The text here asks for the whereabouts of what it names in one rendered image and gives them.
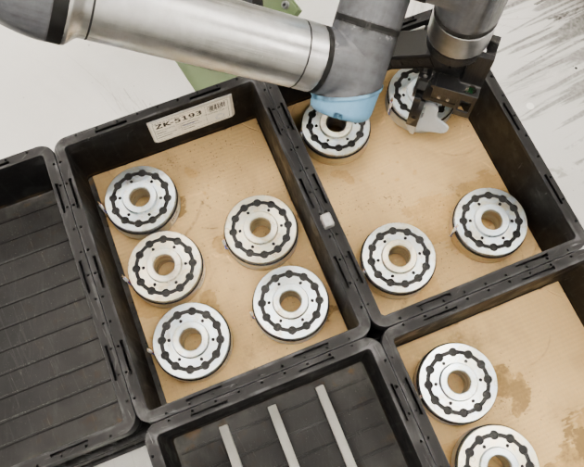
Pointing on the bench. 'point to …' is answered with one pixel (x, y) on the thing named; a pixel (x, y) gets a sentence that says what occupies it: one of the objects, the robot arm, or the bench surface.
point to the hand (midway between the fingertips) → (412, 113)
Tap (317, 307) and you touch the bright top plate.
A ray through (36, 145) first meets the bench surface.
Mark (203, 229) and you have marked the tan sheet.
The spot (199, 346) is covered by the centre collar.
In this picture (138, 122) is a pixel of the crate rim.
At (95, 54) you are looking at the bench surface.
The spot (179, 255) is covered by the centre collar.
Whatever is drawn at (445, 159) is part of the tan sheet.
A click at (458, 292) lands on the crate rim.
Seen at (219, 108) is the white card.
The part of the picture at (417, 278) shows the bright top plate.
